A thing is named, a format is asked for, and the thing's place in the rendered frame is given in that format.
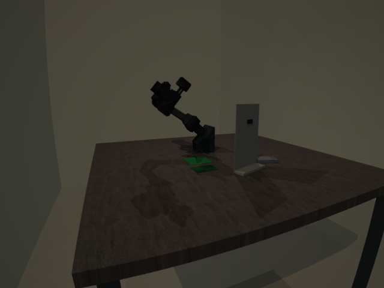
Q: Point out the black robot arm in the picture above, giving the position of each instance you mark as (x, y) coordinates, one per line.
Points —
(191, 122)

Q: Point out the green square mat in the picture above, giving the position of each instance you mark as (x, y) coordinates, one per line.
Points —
(197, 160)

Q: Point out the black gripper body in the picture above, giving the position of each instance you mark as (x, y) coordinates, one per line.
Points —
(173, 96)

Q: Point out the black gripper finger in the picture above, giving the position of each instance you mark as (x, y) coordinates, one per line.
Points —
(169, 107)
(183, 85)

